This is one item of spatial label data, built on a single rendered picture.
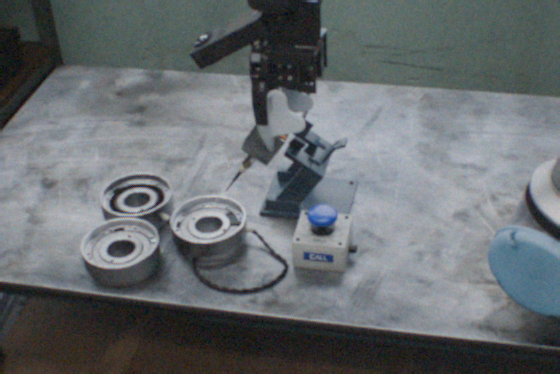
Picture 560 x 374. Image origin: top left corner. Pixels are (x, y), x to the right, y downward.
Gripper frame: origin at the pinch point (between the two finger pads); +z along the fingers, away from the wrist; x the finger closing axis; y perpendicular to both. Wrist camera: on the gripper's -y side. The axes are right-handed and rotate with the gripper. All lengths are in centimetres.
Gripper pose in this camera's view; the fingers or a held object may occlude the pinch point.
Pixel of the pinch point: (269, 134)
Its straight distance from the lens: 110.3
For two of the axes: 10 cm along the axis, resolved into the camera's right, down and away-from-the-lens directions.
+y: 9.7, 1.0, -2.2
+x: 2.3, -5.8, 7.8
